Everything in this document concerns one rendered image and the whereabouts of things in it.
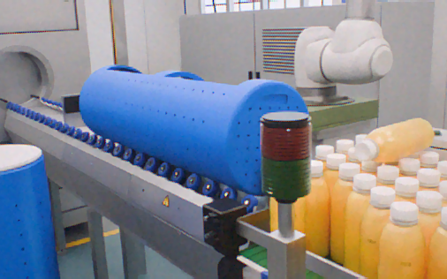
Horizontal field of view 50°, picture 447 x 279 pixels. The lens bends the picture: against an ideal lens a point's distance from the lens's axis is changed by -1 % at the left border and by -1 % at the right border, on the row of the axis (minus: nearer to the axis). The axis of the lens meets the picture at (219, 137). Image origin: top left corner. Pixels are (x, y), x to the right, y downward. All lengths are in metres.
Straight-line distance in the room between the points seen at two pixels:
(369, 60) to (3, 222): 1.18
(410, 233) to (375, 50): 0.95
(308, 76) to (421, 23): 1.43
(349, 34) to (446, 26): 2.43
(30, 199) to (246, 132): 0.63
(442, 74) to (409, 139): 3.10
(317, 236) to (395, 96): 2.05
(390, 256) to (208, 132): 0.54
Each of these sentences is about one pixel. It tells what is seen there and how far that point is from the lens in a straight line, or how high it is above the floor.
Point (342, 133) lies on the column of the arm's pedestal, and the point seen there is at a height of 0.96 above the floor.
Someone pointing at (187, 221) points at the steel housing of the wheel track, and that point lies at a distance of 1.32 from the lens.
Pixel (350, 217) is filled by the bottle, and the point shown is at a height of 1.03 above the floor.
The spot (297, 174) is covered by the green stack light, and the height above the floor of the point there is 1.19.
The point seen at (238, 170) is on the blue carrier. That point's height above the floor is 1.04.
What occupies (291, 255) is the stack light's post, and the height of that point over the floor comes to 1.08.
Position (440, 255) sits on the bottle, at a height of 1.04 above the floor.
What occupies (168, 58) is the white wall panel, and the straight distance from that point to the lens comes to 6.94.
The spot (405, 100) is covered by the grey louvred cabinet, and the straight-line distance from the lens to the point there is 3.06.
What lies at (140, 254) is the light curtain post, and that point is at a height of 0.12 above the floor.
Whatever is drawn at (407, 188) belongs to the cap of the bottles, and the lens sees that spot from 0.88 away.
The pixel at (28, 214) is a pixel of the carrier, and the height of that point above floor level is 0.89.
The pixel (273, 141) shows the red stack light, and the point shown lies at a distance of 0.59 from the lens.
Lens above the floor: 1.38
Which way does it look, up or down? 14 degrees down
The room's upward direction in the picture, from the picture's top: 2 degrees counter-clockwise
